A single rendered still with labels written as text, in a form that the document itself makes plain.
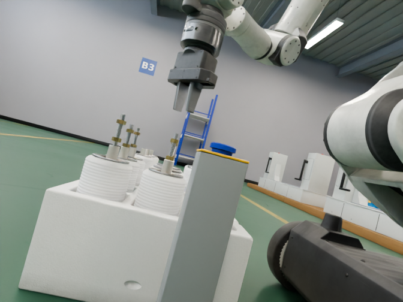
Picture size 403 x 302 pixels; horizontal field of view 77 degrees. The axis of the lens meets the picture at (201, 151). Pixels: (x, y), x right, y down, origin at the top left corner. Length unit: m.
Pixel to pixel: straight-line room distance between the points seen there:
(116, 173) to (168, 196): 0.11
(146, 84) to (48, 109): 2.50
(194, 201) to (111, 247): 0.22
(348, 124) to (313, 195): 3.38
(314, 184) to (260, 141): 3.72
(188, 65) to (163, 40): 6.90
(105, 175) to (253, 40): 0.48
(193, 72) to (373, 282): 0.50
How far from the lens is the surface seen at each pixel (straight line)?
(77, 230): 0.52
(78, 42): 7.70
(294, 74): 8.09
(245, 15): 0.68
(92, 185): 0.53
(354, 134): 0.53
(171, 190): 0.51
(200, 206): 0.35
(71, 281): 0.56
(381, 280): 0.56
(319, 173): 3.91
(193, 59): 0.56
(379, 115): 0.51
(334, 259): 0.63
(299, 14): 0.83
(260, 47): 0.73
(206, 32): 0.57
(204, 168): 0.35
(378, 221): 2.80
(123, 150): 0.67
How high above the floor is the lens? 0.30
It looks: 2 degrees up
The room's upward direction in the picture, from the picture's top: 15 degrees clockwise
